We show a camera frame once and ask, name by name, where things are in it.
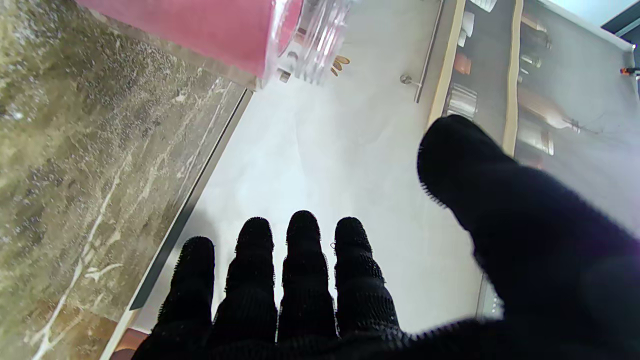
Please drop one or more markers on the black clamp with orange tip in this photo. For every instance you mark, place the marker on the black clamp with orange tip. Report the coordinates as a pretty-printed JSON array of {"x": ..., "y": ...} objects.
[{"x": 630, "y": 70}]

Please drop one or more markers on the printed kitchen backdrop banner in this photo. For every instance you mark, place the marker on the printed kitchen backdrop banner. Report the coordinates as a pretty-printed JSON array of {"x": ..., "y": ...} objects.
[{"x": 350, "y": 150}]

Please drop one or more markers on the clear bottle with pink seasoning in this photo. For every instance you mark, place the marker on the clear bottle with pink seasoning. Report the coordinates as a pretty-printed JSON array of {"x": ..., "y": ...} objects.
[{"x": 210, "y": 30}]

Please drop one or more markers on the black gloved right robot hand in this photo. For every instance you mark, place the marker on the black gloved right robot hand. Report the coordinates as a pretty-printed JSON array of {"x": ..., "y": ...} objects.
[{"x": 550, "y": 280}]

